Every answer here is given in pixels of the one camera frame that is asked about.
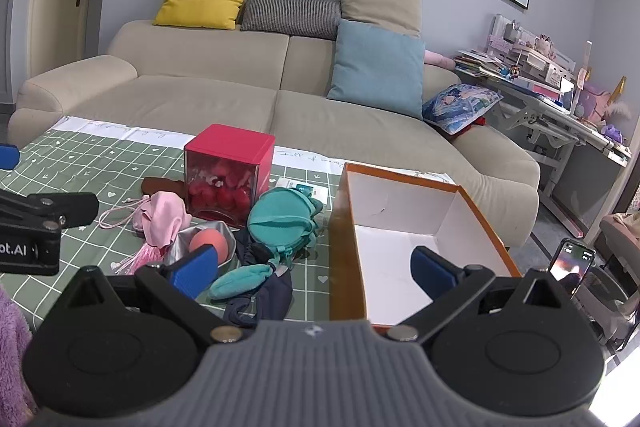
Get light blue cushion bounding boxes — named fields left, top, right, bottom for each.
left=326, top=20, right=425, bottom=119

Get orange white cardboard box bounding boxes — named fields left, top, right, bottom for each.
left=329, top=164, right=519, bottom=329

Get navy blue fabric bag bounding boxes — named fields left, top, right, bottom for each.
left=224, top=230, right=293, bottom=329

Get dark grey cushion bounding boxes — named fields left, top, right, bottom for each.
left=241, top=0, right=342, bottom=41

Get blue anime print pillow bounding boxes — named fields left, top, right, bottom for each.
left=422, top=83, right=502, bottom=135

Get beige fabric sofa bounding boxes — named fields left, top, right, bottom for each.
left=8, top=20, right=540, bottom=247

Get green grid tablecloth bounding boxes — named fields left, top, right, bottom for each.
left=1, top=117, right=345, bottom=329

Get red transparent cube box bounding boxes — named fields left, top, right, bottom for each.
left=183, top=124, right=276, bottom=228

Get white teal tissue pack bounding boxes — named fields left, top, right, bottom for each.
left=276, top=178, right=329, bottom=205

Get brown fabric pouch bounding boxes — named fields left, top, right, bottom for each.
left=141, top=176, right=186, bottom=199

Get pink drawstring pouch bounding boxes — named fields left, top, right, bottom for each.
left=98, top=191, right=192, bottom=275

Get salmon soft ball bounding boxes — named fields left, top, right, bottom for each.
left=189, top=229, right=230, bottom=265

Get beige cushion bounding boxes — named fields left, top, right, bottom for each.
left=341, top=0, right=422, bottom=37

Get teal fabric backpack pouch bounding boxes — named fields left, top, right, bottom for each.
left=246, top=187, right=323, bottom=267

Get smartphone on stand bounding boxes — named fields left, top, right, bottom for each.
left=548, top=237, right=597, bottom=297

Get pink grey office chair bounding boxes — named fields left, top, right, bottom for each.
left=576, top=211, right=639, bottom=351

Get silver fabric pouch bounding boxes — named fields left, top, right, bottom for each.
left=164, top=221, right=236, bottom=265

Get white cluttered desk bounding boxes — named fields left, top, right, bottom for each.
left=454, top=14, right=634, bottom=239

